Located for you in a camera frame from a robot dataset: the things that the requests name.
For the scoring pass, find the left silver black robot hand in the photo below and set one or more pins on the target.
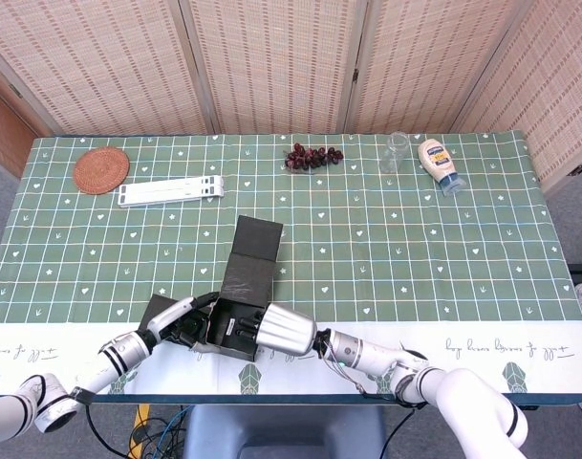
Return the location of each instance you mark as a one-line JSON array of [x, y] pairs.
[[176, 318]]

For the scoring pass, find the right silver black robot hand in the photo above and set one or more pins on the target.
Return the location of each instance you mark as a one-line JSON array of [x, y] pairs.
[[286, 330]]

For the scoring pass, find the black foldable cardboard box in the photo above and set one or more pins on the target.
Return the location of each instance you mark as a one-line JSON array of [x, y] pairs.
[[252, 282]]

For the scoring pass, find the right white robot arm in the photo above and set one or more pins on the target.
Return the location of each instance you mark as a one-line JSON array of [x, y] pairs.
[[462, 392]]

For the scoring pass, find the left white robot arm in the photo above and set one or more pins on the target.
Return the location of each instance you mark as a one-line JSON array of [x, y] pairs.
[[118, 354]]

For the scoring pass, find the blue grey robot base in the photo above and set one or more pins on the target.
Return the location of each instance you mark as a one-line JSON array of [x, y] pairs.
[[281, 430]]

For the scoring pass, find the yellow strip under table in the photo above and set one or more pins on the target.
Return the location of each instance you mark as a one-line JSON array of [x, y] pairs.
[[141, 416]]

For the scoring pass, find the white folded laptop stand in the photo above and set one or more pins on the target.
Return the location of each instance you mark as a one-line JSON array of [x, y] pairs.
[[171, 191]]

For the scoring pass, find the round brown woven coaster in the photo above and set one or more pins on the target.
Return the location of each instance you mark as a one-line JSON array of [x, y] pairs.
[[101, 170]]

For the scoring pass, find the green checked tablecloth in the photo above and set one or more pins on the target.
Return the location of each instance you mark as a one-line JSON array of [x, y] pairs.
[[438, 248]]

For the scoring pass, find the bunch of dark red grapes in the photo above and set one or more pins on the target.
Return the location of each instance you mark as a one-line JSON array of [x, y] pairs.
[[309, 158]]

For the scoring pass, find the clear glass jar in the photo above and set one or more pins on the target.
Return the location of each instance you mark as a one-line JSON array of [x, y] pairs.
[[393, 155]]

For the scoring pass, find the mayonnaise squeeze bottle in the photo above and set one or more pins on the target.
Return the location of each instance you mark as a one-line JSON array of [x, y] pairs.
[[438, 160]]

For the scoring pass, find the brown wooden panel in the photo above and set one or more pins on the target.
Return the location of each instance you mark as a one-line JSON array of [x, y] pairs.
[[4, 134]]

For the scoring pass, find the bamboo folding screen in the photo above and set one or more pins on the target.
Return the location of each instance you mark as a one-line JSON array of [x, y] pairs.
[[271, 62]]

